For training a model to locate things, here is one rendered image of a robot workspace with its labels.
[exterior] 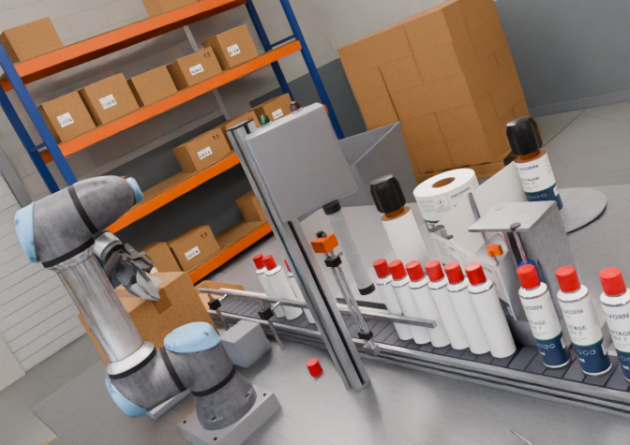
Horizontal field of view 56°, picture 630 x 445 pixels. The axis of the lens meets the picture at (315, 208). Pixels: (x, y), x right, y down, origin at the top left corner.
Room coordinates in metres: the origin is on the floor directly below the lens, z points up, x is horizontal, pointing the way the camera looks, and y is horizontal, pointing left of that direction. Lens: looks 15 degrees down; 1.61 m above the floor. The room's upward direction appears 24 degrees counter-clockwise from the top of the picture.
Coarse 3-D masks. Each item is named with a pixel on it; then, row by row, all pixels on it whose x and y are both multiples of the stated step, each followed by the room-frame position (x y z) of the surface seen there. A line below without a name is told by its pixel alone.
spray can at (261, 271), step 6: (258, 258) 1.67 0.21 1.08; (258, 264) 1.67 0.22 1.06; (258, 270) 1.68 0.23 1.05; (264, 270) 1.66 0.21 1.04; (258, 276) 1.67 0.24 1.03; (264, 276) 1.66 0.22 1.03; (264, 282) 1.66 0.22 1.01; (264, 288) 1.67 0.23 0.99; (270, 288) 1.66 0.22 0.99; (270, 294) 1.66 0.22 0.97; (276, 312) 1.67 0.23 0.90; (282, 312) 1.66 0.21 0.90; (282, 318) 1.66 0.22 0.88
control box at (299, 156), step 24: (288, 120) 1.18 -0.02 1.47; (312, 120) 1.17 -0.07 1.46; (264, 144) 1.17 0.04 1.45; (288, 144) 1.17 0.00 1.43; (312, 144) 1.17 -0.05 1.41; (336, 144) 1.17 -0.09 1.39; (264, 168) 1.17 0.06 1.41; (288, 168) 1.17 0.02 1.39; (312, 168) 1.17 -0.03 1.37; (336, 168) 1.17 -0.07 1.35; (288, 192) 1.17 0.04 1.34; (312, 192) 1.17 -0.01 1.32; (336, 192) 1.17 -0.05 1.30; (288, 216) 1.17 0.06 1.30
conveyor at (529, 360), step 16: (224, 304) 1.97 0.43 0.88; (240, 304) 1.91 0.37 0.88; (256, 304) 1.85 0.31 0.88; (272, 320) 1.68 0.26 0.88; (288, 320) 1.63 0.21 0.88; (304, 320) 1.59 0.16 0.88; (352, 320) 1.46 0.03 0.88; (368, 320) 1.42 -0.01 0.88; (352, 336) 1.38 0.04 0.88; (384, 336) 1.31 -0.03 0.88; (432, 352) 1.16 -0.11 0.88; (448, 352) 1.14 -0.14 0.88; (464, 352) 1.11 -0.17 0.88; (528, 352) 1.02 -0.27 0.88; (512, 368) 1.00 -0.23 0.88; (528, 368) 0.98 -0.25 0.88; (544, 368) 0.96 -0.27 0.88; (576, 368) 0.92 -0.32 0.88; (592, 384) 0.87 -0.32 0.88; (608, 384) 0.85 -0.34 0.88; (624, 384) 0.84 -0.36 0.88
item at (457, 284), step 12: (456, 264) 1.09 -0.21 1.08; (456, 276) 1.08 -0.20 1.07; (456, 288) 1.08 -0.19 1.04; (456, 300) 1.08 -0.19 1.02; (468, 300) 1.07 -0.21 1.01; (456, 312) 1.10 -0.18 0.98; (468, 312) 1.08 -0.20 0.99; (468, 324) 1.08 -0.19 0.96; (480, 324) 1.08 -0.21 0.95; (468, 336) 1.09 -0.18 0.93; (480, 336) 1.07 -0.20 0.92; (480, 348) 1.08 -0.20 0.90
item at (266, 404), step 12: (252, 384) 1.37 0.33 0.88; (264, 396) 1.29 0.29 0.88; (276, 396) 1.29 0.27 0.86; (252, 408) 1.26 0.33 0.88; (264, 408) 1.27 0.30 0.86; (276, 408) 1.28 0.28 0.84; (192, 420) 1.33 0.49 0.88; (240, 420) 1.24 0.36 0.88; (252, 420) 1.24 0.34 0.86; (264, 420) 1.26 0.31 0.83; (192, 432) 1.27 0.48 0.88; (204, 432) 1.25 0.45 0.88; (216, 432) 1.23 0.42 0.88; (228, 432) 1.21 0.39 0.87; (240, 432) 1.22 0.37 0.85; (252, 432) 1.24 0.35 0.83; (204, 444) 1.22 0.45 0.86; (216, 444) 1.19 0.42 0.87; (228, 444) 1.20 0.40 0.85
